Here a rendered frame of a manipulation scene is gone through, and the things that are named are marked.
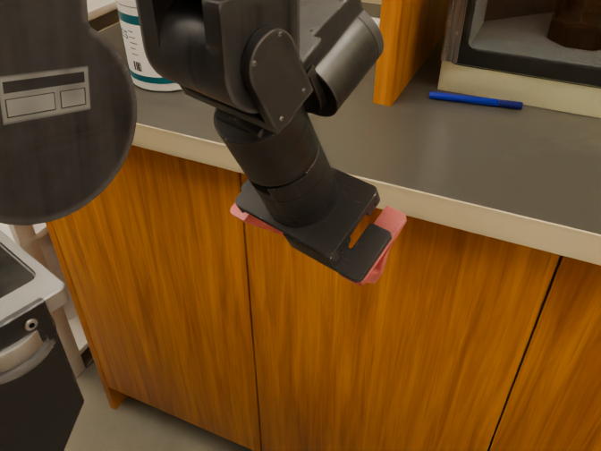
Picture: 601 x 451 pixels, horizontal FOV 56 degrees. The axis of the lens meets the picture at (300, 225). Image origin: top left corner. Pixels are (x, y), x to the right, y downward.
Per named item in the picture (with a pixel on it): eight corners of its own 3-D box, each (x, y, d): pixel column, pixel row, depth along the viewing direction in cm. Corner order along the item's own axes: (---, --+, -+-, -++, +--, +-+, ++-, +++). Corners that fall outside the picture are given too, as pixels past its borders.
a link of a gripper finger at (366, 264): (354, 224, 53) (328, 166, 45) (419, 257, 49) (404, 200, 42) (312, 282, 51) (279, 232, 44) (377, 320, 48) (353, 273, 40)
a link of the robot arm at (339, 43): (132, 24, 32) (240, 63, 27) (255, -103, 35) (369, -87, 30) (220, 151, 42) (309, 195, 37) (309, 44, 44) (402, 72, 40)
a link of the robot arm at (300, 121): (189, 115, 35) (254, 145, 32) (255, 39, 37) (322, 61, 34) (232, 177, 41) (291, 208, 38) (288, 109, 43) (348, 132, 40)
